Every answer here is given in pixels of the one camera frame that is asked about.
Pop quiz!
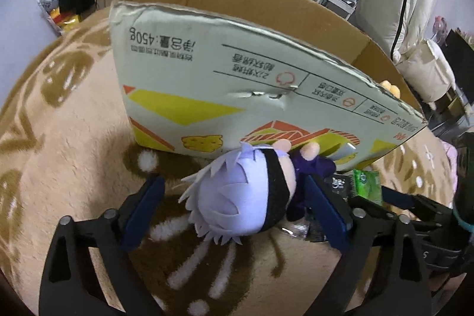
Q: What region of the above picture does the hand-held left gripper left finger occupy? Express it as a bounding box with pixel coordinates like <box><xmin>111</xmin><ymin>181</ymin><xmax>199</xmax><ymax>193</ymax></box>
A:
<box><xmin>39</xmin><ymin>175</ymin><xmax>166</xmax><ymax>316</ymax></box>

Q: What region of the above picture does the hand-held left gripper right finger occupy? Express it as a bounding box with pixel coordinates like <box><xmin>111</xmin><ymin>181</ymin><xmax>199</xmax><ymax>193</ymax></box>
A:
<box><xmin>304</xmin><ymin>175</ymin><xmax>432</xmax><ymax>316</ymax></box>

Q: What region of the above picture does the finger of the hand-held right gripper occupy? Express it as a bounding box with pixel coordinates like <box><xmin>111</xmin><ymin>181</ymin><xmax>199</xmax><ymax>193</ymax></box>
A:
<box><xmin>381</xmin><ymin>186</ymin><xmax>454</xmax><ymax>224</ymax></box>

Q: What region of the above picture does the green snack packet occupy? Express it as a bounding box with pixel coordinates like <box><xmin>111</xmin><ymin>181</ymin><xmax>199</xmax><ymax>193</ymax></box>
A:
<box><xmin>352</xmin><ymin>169</ymin><xmax>383</xmax><ymax>206</ymax></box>

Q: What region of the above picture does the lavender-haired plush doll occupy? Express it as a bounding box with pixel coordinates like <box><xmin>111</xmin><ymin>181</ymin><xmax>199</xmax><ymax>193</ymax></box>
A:
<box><xmin>179</xmin><ymin>139</ymin><xmax>337</xmax><ymax>246</ymax></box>

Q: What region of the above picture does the yellow plush toy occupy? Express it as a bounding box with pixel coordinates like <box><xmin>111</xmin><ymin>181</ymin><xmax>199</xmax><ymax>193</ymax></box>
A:
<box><xmin>378</xmin><ymin>80</ymin><xmax>401</xmax><ymax>98</ymax></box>

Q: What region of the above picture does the printed cardboard box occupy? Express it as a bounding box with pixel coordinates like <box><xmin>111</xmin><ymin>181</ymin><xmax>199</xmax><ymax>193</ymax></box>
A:
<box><xmin>108</xmin><ymin>0</ymin><xmax>428</xmax><ymax>172</ymax></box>

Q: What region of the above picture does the beige patterned rug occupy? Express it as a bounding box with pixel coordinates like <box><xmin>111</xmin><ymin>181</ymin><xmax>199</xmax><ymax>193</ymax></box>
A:
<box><xmin>0</xmin><ymin>9</ymin><xmax>460</xmax><ymax>316</ymax></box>

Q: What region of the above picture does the black monitor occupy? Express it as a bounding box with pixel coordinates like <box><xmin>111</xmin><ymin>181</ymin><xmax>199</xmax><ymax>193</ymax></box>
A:
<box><xmin>442</xmin><ymin>29</ymin><xmax>474</xmax><ymax>98</ymax></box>

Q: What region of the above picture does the pink desk fan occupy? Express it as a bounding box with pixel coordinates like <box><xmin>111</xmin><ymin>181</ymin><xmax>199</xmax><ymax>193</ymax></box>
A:
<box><xmin>431</xmin><ymin>16</ymin><xmax>449</xmax><ymax>43</ymax></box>

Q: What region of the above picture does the pile of snack packets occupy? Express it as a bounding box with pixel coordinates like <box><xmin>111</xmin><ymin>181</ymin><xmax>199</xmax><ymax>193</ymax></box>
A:
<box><xmin>37</xmin><ymin>0</ymin><xmax>82</xmax><ymax>37</ymax></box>

